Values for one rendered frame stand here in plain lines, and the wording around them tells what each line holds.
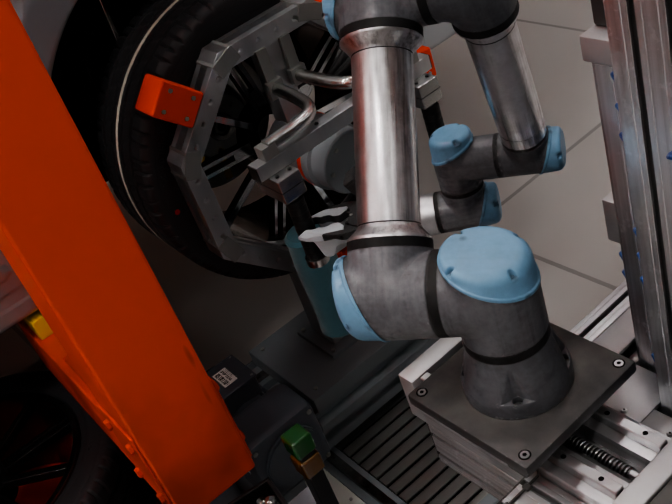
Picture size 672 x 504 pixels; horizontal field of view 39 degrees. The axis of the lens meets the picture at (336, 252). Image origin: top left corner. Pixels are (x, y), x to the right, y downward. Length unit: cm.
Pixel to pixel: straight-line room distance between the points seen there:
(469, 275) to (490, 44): 37
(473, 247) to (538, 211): 184
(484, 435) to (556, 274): 154
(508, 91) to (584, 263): 141
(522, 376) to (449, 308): 14
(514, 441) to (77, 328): 66
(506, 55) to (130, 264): 64
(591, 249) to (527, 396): 160
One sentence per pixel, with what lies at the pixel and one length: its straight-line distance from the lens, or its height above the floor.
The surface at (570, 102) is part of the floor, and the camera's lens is 355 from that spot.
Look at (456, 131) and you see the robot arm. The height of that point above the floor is 96.
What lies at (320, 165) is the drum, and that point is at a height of 87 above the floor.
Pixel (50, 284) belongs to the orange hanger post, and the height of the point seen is 107.
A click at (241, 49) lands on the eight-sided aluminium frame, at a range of 183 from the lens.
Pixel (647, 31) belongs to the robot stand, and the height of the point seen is 131.
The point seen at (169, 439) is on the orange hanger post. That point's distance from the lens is 164.
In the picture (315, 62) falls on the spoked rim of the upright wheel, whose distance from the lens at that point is 205.
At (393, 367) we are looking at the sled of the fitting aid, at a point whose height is 15.
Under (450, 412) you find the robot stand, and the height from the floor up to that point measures 82.
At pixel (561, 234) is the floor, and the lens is 291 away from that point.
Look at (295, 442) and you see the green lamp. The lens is 158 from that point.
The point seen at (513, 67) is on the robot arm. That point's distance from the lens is 141.
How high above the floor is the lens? 176
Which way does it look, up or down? 34 degrees down
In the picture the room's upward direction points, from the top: 21 degrees counter-clockwise
